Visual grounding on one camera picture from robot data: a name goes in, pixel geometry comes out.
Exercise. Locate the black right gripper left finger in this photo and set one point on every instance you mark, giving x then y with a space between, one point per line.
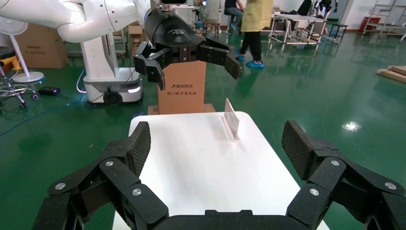
104 190

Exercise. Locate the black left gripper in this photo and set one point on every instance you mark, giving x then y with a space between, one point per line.
171 31

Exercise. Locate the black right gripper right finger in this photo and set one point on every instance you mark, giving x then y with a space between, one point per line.
345 187

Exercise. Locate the thin cardboard box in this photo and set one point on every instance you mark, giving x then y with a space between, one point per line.
232 119

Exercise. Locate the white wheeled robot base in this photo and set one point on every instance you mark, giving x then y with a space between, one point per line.
101 73

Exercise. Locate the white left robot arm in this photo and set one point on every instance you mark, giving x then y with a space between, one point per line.
79 17

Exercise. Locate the tall printed cardboard box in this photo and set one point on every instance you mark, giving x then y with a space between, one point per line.
182 89

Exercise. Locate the wide printed cardboard box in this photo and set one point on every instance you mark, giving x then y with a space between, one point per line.
41 47

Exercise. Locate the seated person grey shirt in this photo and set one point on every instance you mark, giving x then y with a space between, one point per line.
210 11

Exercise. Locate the stacked small cardboard boxes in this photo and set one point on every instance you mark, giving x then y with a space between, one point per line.
135 35

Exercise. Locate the seated person dark shirt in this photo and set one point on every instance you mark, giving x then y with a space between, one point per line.
234 11

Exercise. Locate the person in yellow apron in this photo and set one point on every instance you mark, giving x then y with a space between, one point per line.
255 19

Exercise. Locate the black power brick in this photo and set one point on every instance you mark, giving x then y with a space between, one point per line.
49 91

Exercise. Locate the wooden plank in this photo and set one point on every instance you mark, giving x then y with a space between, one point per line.
391 76
398 70

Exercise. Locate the chrome swivel stool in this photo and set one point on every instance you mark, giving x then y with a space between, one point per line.
9 82

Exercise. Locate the black square stool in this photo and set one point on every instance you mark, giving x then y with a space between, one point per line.
337 27

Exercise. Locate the yellow plastic stool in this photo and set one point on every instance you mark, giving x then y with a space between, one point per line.
14 62

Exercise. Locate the white standing fan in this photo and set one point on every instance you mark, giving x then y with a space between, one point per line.
19 54

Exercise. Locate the metal shelf rack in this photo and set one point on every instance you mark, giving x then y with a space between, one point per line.
388 27

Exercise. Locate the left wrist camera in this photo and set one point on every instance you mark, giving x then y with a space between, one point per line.
173 1

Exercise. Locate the white frame work table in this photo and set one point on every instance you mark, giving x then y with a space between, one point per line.
298 19

